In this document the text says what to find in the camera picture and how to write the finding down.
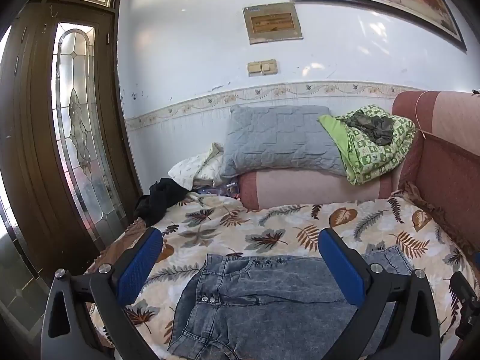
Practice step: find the leaf print blanket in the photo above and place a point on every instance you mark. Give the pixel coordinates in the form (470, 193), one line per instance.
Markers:
(270, 221)

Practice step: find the blue denim pants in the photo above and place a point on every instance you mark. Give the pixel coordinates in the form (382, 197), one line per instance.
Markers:
(270, 300)

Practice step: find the wooden stained glass door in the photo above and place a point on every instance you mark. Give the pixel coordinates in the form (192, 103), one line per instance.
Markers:
(33, 157)

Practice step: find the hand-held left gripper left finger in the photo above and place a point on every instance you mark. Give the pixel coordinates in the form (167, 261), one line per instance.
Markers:
(137, 270)

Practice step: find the beige wall panel box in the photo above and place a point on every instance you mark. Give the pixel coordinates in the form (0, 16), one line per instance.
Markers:
(273, 22)

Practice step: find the grey quilted pillow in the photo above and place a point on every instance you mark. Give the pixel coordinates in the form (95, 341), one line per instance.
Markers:
(277, 142)

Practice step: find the dark crumpled cloth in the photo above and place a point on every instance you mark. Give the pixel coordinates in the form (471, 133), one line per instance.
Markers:
(375, 129)

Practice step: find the green patterned blanket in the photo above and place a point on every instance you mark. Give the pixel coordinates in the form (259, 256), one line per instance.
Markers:
(375, 153)

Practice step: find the black cloth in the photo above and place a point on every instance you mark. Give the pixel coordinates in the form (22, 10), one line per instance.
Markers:
(159, 200)

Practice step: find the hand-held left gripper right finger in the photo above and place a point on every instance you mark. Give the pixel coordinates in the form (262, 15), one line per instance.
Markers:
(343, 270)

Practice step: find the purple patterned cloth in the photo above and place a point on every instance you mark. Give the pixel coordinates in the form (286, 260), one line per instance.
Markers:
(221, 190)

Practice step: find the beige light switch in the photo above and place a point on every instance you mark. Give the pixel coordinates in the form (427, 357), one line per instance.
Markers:
(262, 67)

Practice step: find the white floral cloth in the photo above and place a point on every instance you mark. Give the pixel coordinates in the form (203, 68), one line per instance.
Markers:
(197, 168)

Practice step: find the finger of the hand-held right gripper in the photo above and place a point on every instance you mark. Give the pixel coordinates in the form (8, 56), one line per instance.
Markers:
(467, 303)

